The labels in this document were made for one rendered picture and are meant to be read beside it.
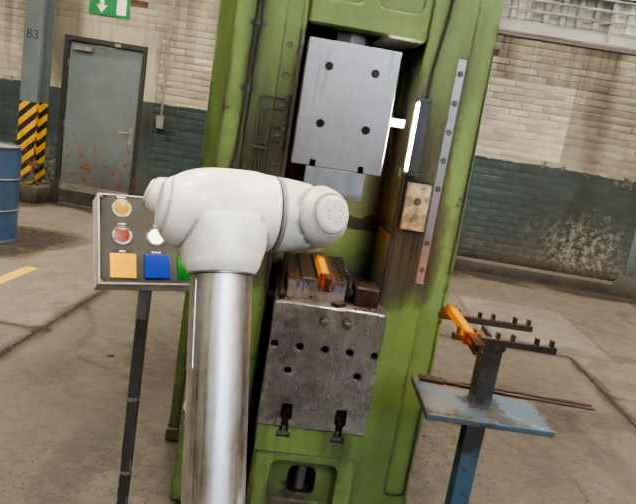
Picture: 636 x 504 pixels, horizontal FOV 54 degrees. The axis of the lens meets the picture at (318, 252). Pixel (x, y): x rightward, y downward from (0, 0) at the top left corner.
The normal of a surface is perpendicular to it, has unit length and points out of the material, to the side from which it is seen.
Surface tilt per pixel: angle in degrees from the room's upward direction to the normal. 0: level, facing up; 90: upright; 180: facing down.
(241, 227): 75
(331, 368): 90
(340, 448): 90
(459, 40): 90
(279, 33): 90
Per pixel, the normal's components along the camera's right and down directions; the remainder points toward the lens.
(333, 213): 0.54, -0.01
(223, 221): 0.33, -0.02
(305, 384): 0.06, 0.20
